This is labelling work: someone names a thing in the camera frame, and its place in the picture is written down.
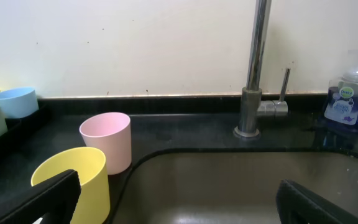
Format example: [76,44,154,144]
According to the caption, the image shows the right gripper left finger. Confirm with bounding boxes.
[0,169,82,224]

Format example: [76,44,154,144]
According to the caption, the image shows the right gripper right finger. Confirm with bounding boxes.
[275,179,358,224]

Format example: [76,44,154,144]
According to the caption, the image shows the pink cup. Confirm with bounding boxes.
[79,111,132,175]

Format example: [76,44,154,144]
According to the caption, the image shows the black tray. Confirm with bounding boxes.
[0,104,52,180]

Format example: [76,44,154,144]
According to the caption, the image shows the steel sink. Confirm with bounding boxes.
[110,148,358,224]

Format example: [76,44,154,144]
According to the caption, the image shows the blue cup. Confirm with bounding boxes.
[0,86,39,119]

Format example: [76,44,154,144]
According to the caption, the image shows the blue soap bottle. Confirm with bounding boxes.
[323,49,358,133]

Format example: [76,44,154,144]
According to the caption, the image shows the steel tap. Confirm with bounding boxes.
[233,0,291,139]

